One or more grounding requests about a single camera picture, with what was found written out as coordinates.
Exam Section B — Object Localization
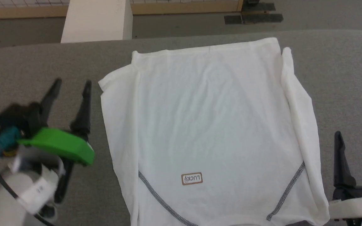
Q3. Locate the white square pillar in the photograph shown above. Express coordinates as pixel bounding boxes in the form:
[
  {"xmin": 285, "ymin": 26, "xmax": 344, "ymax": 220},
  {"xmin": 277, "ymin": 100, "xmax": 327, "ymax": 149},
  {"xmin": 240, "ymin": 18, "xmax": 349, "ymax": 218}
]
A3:
[{"xmin": 61, "ymin": 0, "xmax": 134, "ymax": 44}]

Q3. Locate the black floor tape patch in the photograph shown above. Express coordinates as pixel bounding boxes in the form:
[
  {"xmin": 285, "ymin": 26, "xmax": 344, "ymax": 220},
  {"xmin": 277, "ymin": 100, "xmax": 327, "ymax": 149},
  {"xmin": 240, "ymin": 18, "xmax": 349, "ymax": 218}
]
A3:
[{"xmin": 224, "ymin": 3, "xmax": 284, "ymax": 25}]

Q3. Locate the wooden grid panel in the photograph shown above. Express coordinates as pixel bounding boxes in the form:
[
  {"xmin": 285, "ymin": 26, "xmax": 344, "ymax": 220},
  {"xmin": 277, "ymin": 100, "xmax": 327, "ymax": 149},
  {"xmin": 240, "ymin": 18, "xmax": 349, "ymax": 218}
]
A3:
[{"xmin": 0, "ymin": 0, "xmax": 245, "ymax": 20}]

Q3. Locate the white long-sleeve garment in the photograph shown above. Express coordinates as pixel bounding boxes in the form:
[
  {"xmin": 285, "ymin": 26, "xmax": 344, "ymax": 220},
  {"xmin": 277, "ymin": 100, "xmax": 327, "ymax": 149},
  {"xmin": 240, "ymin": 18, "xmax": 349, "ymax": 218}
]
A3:
[{"xmin": 98, "ymin": 37, "xmax": 331, "ymax": 226}]

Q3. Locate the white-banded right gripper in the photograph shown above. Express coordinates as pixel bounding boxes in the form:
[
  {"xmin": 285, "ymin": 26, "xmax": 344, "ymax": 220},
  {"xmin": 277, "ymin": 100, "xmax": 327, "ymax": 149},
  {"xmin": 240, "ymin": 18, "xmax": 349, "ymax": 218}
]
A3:
[{"xmin": 328, "ymin": 131, "xmax": 362, "ymax": 219}]

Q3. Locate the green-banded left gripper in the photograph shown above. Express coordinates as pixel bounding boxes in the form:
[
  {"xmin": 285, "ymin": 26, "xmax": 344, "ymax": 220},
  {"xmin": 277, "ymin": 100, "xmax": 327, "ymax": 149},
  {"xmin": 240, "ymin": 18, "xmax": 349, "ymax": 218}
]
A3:
[{"xmin": 18, "ymin": 78, "xmax": 95, "ymax": 203}]

